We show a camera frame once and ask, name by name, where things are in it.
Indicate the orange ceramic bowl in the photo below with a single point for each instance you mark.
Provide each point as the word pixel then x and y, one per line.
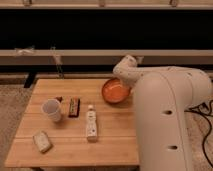
pixel 113 91

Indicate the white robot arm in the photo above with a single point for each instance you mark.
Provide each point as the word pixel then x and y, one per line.
pixel 161 95

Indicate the white squeeze bottle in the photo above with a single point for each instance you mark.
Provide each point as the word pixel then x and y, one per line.
pixel 91 124

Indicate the dark chocolate bar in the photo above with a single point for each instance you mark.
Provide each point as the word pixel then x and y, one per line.
pixel 74 107

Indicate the wooden table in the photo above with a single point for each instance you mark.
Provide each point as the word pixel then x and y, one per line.
pixel 116 143

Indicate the white plastic cup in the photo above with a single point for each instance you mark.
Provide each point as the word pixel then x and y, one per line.
pixel 52 109

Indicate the white wrapped sponge pack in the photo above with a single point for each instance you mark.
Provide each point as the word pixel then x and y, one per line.
pixel 42 141

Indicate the grey bench rail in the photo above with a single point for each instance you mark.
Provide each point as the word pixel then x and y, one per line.
pixel 104 57

